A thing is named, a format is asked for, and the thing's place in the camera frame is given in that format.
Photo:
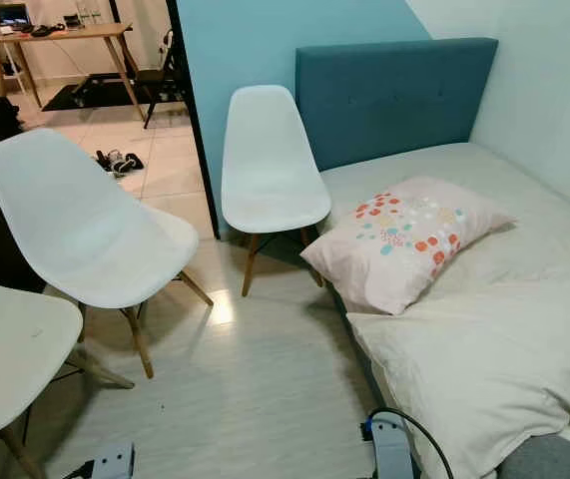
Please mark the bed mattress with white sheet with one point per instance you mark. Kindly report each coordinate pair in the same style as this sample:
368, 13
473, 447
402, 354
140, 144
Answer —
539, 249

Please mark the wooden desk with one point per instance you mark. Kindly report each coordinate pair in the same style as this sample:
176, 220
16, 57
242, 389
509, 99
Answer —
65, 37

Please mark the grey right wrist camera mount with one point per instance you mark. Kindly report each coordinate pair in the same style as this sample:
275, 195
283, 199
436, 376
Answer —
390, 449

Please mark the blue upholstered headboard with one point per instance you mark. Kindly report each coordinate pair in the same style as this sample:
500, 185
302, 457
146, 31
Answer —
389, 100

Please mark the plain cream pillow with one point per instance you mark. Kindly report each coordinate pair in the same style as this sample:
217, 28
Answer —
494, 369

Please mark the grey fabric bed base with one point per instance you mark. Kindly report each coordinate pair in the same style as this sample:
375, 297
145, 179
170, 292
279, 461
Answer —
554, 459

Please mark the black and white shoe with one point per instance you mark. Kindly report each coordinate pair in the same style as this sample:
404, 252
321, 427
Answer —
129, 163
104, 160

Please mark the laptop with lit screen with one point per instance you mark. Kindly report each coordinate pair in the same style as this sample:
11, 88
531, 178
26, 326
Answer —
14, 15

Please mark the pink pillow with coloured dots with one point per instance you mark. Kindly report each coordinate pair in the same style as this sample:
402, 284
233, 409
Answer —
399, 244

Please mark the black floor mat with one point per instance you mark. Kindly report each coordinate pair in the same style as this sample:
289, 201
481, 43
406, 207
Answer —
85, 98

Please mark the black folding chair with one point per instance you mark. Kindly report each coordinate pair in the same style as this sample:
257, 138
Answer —
163, 80

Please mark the white shell chair wooden legs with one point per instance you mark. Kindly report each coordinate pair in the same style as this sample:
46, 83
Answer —
270, 175
85, 235
10, 349

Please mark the black door frame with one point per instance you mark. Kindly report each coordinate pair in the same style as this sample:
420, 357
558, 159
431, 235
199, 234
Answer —
191, 110

